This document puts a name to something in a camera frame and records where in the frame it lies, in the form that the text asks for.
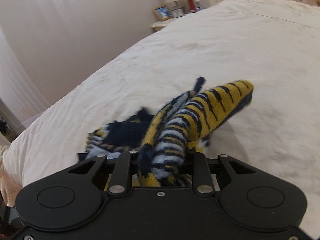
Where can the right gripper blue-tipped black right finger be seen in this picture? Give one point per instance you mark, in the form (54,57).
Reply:
(202,183)

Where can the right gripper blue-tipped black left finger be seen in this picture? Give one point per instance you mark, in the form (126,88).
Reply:
(121,179)

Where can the navy yellow patterned knit sweater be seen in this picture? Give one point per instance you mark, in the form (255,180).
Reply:
(183,125)

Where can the white embroidered bedspread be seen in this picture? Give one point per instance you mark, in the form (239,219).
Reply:
(274,44)

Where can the small white nightstand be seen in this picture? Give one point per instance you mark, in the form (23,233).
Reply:
(157,26)

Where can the small desk clock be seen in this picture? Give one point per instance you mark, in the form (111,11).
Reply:
(177,11)

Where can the red bottle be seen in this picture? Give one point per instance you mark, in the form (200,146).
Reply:
(191,5)

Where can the white sheer curtain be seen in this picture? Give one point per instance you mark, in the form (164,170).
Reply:
(59,43)

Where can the gold picture frame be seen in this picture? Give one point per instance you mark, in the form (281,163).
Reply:
(163,13)

